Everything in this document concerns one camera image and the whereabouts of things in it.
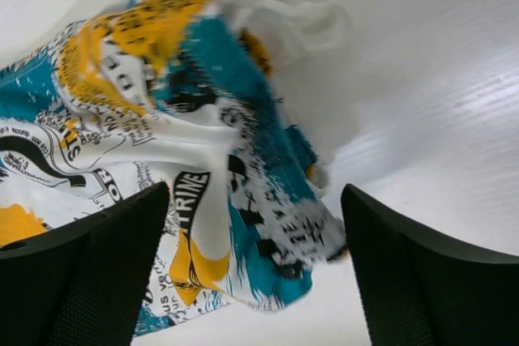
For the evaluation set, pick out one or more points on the patterned white blue yellow shorts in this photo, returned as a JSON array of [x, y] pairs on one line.
[[164, 91]]

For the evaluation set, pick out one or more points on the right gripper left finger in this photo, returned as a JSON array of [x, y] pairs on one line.
[[83, 283]]

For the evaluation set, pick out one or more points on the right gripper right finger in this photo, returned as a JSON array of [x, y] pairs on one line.
[[419, 286]]

